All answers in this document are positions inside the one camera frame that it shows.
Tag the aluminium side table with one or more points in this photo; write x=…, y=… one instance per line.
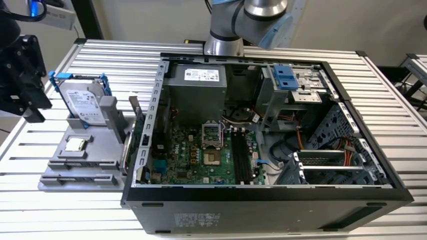
x=415, y=62

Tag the black metal post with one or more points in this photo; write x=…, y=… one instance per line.
x=88, y=20

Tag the grey parts rack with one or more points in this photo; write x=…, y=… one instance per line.
x=96, y=147

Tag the metal disk bay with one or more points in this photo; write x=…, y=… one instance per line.
x=333, y=168

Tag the silver CPU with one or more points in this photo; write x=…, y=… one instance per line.
x=75, y=145

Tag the blue plastic drive latch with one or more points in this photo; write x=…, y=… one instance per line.
x=284, y=77

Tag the black open PC case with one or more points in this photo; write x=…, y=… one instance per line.
x=233, y=212

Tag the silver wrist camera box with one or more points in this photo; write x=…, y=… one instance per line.
x=60, y=17

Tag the green Dell motherboard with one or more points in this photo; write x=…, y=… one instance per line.
x=180, y=160

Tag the grey metal drive cage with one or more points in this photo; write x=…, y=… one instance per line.
x=267, y=105

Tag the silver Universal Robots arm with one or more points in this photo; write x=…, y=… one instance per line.
x=263, y=15

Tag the hard disk in blue carrier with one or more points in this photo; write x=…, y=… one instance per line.
x=81, y=102

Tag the RAM slot with white clips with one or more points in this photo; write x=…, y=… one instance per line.
x=240, y=156
x=247, y=156

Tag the grey power supply unit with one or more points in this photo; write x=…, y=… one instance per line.
x=193, y=100

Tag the green graphics card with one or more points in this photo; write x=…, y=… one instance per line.
x=137, y=125

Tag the CPU socket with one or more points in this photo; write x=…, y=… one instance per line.
x=212, y=157

